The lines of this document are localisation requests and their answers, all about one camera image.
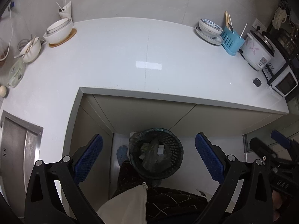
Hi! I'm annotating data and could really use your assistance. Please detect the blue striped plate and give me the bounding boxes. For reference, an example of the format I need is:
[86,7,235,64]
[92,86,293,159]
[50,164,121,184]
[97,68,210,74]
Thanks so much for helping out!
[195,25,224,46]

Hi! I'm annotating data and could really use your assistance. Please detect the white stacked bowls left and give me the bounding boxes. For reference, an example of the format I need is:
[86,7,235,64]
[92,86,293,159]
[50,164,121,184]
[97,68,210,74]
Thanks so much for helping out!
[43,18,73,45]

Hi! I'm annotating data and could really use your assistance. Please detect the blue patterned bowl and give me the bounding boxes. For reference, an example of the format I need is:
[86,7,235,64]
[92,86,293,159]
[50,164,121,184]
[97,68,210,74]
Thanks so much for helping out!
[199,18,223,37]

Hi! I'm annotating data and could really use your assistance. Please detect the white bowl with chopsticks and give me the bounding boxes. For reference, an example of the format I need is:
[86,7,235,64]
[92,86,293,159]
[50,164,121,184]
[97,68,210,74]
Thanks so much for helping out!
[14,36,41,63]

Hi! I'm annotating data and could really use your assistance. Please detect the wooden chopsticks in caddy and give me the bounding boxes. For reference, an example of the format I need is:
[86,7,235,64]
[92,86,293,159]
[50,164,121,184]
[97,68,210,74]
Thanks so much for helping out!
[224,11,234,32]

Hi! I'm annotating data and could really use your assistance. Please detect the small black puck device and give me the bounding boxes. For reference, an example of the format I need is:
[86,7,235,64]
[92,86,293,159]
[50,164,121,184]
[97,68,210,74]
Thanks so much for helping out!
[252,78,261,88]

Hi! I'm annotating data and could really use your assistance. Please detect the wooden coaster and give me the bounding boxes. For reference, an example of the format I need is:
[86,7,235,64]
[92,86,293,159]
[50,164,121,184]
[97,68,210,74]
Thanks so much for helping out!
[48,27,78,49]

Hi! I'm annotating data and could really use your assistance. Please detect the white pill bottle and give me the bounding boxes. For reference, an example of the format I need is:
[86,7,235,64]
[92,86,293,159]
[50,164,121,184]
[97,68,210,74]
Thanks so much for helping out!
[157,145,165,156]

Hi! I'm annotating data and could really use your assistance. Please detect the pale green lid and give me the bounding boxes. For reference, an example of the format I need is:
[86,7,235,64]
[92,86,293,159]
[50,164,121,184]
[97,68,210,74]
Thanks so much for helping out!
[8,58,26,88]

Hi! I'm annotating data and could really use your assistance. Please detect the blue plastic utensil caddy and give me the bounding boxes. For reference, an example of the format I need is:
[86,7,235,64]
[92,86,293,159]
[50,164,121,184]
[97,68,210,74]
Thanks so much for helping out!
[221,27,245,56]

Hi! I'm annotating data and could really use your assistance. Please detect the white rice cooker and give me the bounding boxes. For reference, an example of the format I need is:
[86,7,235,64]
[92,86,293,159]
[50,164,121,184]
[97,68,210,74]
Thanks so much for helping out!
[240,30,275,71]

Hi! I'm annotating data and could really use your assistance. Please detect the white utensil holder cup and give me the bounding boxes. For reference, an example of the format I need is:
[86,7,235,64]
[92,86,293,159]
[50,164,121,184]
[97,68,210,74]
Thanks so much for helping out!
[57,0,73,21]

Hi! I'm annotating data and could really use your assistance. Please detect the person's right hand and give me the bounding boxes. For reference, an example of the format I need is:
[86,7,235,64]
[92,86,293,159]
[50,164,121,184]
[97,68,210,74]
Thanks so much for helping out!
[272,190,284,221]

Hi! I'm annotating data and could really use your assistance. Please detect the steel sink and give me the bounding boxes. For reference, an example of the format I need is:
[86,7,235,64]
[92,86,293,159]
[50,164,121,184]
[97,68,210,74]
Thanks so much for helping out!
[1,111,43,219]

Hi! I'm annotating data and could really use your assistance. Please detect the black mesh trash bin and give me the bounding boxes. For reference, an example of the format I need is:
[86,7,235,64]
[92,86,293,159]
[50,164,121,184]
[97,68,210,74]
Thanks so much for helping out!
[129,128,184,181]

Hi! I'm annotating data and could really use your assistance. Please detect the white microwave oven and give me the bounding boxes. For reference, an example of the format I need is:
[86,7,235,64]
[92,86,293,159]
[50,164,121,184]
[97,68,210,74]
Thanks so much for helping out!
[271,66,298,97]

